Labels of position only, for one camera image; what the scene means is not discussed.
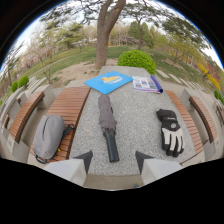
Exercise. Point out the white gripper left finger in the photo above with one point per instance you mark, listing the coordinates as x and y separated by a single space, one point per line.
71 169

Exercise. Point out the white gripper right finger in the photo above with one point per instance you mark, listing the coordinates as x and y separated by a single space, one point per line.
156 168

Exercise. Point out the grey folded umbrella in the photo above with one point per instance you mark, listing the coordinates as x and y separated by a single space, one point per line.
108 124

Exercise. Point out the open magazine with purple cover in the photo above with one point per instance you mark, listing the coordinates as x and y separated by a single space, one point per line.
146 84

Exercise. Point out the blue mat with duck print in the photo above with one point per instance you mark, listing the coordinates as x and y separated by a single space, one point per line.
109 81

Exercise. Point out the small round green bush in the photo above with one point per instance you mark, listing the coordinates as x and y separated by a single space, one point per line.
14 86
23 81

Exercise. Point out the grey backpack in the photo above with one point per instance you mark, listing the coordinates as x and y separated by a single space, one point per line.
49 136

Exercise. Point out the large tree trunk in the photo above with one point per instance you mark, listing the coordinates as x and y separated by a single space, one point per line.
106 33

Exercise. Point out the wooden slat bench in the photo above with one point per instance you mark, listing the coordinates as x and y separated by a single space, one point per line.
185 121
68 113
25 115
204 116

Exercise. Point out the black and white glove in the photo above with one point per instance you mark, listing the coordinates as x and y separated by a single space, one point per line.
171 132

